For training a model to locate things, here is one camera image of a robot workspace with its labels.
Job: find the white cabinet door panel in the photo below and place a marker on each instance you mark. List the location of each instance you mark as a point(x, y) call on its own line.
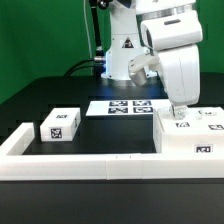
point(211, 118)
point(170, 124)

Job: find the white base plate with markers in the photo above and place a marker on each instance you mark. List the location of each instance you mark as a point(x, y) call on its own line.
point(125, 107)

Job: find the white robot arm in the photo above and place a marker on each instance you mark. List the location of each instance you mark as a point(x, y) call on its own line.
point(126, 38)

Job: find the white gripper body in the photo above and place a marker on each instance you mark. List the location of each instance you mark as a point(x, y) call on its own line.
point(174, 40)

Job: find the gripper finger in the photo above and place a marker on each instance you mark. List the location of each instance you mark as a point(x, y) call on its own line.
point(179, 112)

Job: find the white cabinet body box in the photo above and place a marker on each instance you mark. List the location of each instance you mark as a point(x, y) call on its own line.
point(194, 140)

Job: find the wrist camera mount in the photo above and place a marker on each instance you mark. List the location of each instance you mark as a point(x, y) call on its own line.
point(136, 68)

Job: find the white U-shaped frame wall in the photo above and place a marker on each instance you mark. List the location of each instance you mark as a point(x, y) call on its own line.
point(14, 165)

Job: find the small white cabinet top box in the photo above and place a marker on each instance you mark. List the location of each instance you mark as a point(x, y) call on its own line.
point(60, 125)

